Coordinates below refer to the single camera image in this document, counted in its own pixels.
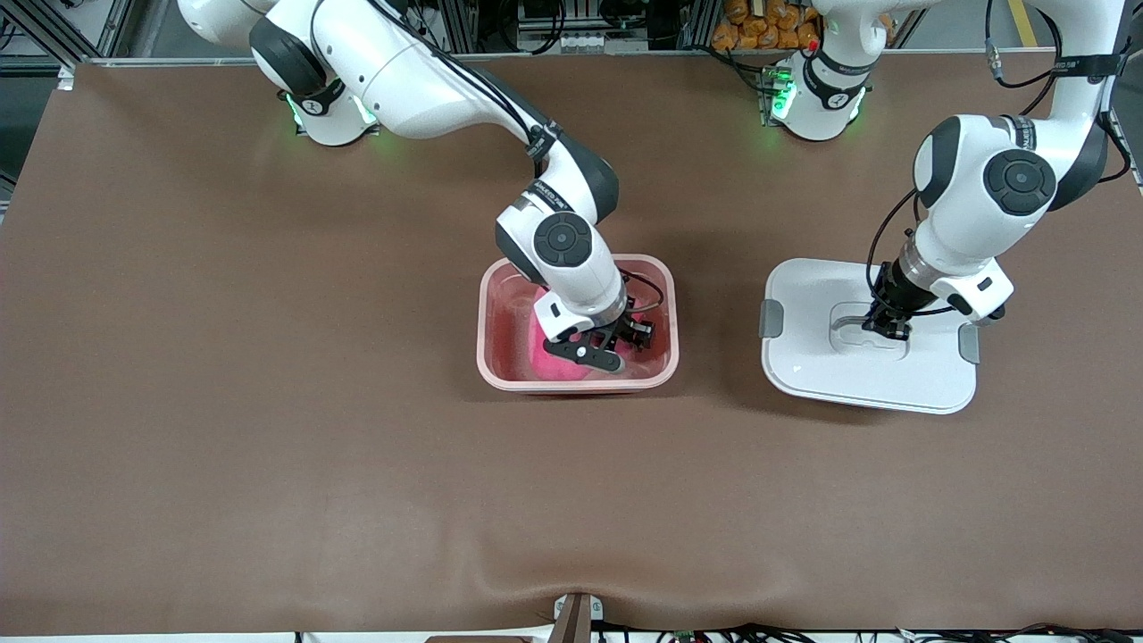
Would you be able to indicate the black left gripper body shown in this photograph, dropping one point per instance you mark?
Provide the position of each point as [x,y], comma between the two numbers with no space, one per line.
[896,296]

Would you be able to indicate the pink plush toy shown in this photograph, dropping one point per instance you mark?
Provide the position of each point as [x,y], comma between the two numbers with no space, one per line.
[558,368]

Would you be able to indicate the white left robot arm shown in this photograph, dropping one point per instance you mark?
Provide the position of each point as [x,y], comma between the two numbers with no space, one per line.
[982,214]

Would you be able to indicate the pink plastic box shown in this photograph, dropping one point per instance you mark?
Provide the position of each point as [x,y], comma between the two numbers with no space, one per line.
[500,357]

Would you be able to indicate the brown table mat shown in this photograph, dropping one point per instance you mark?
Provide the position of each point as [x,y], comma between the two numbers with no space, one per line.
[571,500]

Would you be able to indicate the white connector strip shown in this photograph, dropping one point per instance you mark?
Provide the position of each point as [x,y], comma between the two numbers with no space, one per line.
[589,42]

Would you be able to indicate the orange snack bags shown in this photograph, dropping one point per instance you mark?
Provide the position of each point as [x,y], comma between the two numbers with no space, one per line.
[768,22]

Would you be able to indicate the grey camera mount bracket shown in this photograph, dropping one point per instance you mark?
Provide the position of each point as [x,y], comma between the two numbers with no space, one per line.
[576,621]

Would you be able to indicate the aluminium frame post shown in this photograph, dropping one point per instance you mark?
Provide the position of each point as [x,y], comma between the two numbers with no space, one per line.
[116,27]

